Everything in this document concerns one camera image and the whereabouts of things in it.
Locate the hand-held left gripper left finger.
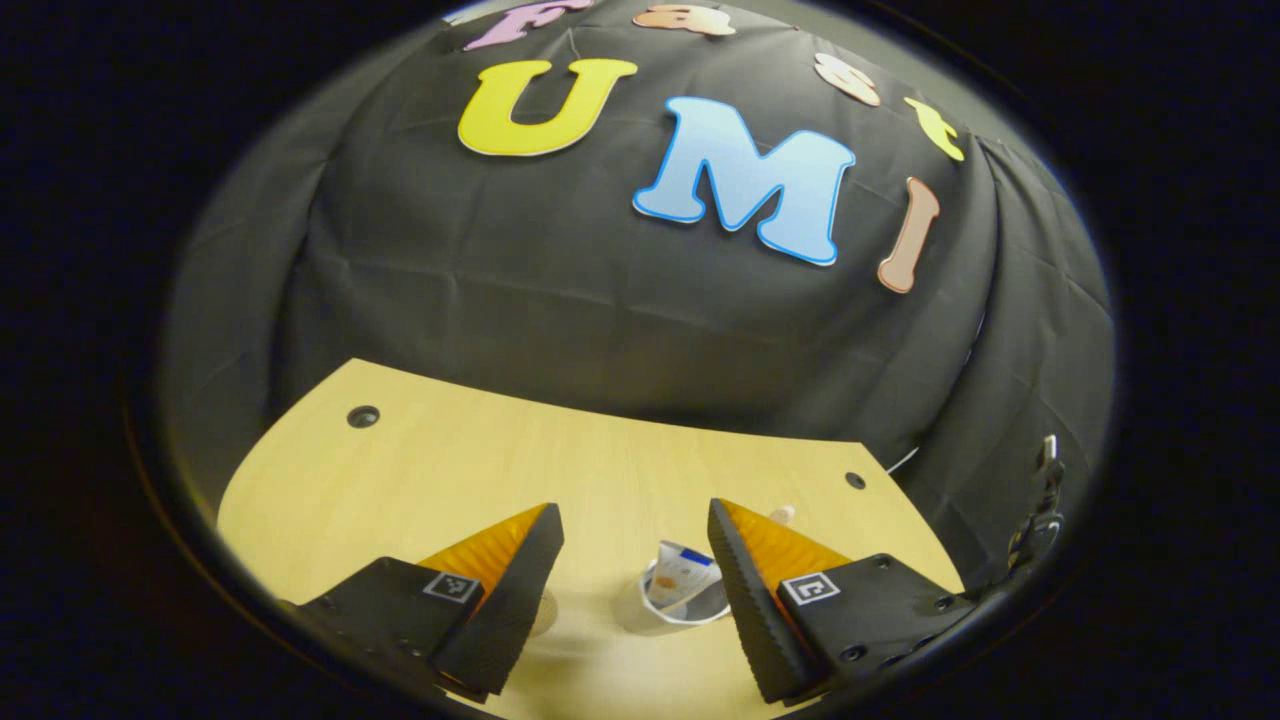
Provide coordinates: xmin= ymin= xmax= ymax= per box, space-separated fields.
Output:
xmin=288 ymin=502 xmax=566 ymax=704

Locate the white cup with wooden handle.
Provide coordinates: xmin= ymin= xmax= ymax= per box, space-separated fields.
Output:
xmin=640 ymin=555 xmax=733 ymax=627

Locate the light wooden desktop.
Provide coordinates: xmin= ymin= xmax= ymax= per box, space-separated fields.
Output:
xmin=217 ymin=358 xmax=966 ymax=720

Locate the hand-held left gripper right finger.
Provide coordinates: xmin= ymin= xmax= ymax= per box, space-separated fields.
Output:
xmin=707 ymin=497 xmax=978 ymax=706

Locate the black backdrop cloth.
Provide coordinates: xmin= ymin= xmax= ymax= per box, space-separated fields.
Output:
xmin=160 ymin=0 xmax=1116 ymax=601

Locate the white toothpaste tube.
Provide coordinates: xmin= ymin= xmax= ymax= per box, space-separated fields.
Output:
xmin=648 ymin=541 xmax=723 ymax=611

